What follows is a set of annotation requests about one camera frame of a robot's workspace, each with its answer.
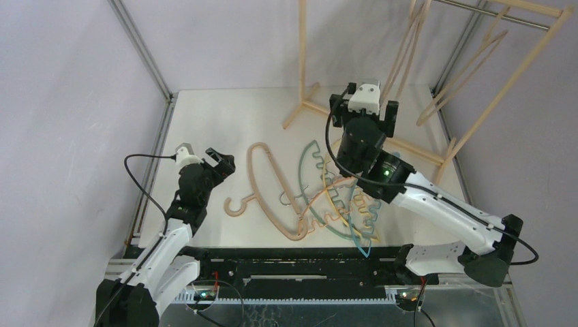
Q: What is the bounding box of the wooden hanger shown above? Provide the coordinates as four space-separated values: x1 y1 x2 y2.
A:
416 5 512 126
380 0 431 108
223 142 309 242

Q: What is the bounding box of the orange plastic hanger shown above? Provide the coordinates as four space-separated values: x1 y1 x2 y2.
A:
296 176 362 238

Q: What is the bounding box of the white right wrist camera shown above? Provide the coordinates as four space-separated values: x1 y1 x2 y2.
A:
348 79 380 116

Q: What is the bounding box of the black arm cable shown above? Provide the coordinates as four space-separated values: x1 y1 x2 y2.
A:
123 153 178 236
324 88 540 267

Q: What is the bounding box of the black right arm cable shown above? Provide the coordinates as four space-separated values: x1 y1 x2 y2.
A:
324 88 540 267

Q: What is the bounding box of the green plastic hanger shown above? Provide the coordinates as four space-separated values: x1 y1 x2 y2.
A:
298 140 345 232

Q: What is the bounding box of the wooden clothes rack frame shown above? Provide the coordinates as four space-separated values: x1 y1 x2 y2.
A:
282 1 575 181

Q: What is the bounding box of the metal hanging rod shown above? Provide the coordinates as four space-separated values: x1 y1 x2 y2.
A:
435 0 551 31

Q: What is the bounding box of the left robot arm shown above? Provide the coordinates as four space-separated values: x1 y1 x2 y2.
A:
93 143 236 326

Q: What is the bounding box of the right circuit board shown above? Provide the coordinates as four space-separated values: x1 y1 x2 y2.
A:
395 290 420 304

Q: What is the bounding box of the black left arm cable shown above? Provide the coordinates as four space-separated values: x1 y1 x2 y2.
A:
123 153 178 236

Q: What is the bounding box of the yellow plastic hanger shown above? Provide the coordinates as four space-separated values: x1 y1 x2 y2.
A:
321 153 380 242

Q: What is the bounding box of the blue plastic hanger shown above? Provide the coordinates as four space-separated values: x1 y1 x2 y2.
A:
346 183 382 258

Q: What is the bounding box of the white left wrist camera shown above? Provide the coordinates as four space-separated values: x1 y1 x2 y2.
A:
175 142 202 169

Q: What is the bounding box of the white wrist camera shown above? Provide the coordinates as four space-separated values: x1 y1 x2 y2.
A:
175 142 202 169
348 79 380 116

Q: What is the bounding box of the circuit board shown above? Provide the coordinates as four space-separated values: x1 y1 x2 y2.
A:
192 290 217 304
395 290 420 304

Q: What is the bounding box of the left circuit board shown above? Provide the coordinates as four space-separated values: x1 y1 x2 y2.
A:
192 290 217 304

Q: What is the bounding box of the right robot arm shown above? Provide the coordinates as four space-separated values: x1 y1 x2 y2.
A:
326 94 523 287

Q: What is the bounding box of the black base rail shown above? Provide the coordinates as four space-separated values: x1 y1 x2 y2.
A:
174 246 421 305

